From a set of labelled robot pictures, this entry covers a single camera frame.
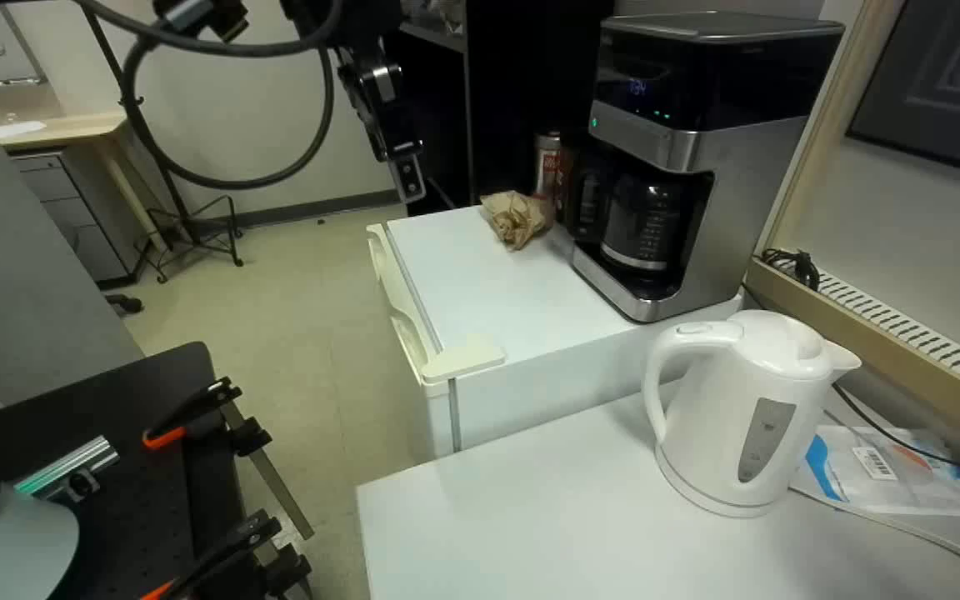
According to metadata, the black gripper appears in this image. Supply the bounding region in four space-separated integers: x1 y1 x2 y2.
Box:
327 31 432 211

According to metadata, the brown coffee can black lid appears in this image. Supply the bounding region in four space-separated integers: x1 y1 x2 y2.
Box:
534 129 574 217

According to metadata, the black and silver coffee maker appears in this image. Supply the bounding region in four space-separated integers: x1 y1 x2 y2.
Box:
564 11 848 327

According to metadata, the tall black cabinet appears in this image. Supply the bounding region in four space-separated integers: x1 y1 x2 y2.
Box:
398 0 621 217

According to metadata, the white mini fridge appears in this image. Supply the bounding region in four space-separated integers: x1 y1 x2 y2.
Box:
363 203 747 461

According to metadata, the black tripod stand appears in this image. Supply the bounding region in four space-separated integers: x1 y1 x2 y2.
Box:
83 0 247 282

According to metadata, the grey drawer cabinet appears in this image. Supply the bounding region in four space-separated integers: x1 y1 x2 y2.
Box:
10 146 154 290

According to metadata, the wooden desk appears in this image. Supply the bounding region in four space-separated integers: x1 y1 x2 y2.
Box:
0 106 172 261

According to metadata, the white electric kettle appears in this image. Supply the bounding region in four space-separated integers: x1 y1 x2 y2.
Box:
640 307 864 520

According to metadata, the grey partition panel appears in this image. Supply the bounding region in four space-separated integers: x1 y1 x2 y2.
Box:
0 67 148 411

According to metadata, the black perforated workbench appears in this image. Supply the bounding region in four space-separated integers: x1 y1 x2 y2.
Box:
0 339 318 600

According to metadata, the white vent grille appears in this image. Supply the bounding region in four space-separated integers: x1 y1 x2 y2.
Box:
763 257 960 407

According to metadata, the black framed monitor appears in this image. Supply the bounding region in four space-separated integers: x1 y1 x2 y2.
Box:
842 0 960 182

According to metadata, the clear plastic bag with papers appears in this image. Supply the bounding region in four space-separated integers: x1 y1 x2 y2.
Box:
795 420 960 523

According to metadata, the thick black cable loop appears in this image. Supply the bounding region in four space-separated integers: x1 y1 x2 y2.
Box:
75 0 347 195

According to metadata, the black clamp orange handle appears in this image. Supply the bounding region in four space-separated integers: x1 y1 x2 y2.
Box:
135 373 247 453
135 508 288 600

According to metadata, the black coiled cable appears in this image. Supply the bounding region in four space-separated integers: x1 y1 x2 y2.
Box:
760 242 824 293

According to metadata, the grey kettle power cable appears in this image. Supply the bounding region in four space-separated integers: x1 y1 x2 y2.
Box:
788 485 960 595

